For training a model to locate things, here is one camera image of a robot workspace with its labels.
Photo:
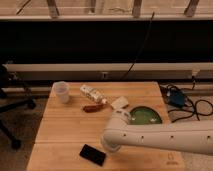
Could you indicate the black eraser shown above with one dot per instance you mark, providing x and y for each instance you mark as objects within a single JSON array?
[{"x": 92, "y": 154}]

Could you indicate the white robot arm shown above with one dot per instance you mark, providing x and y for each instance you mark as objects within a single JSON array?
[{"x": 193, "y": 137}]

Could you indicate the white sponge block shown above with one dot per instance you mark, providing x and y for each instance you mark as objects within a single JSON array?
[{"x": 119, "y": 103}]

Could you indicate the brown red marker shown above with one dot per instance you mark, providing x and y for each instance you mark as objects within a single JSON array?
[{"x": 92, "y": 108}]

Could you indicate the green bowl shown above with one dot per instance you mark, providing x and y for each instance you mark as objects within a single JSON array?
[{"x": 143, "y": 115}]

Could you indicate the clear plastic cup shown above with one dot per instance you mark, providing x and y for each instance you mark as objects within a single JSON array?
[{"x": 61, "y": 90}]

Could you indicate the blue power adapter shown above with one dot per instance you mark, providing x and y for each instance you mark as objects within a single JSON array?
[{"x": 176, "y": 98}]

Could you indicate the wall power outlet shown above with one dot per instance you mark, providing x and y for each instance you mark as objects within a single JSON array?
[{"x": 104, "y": 75}]

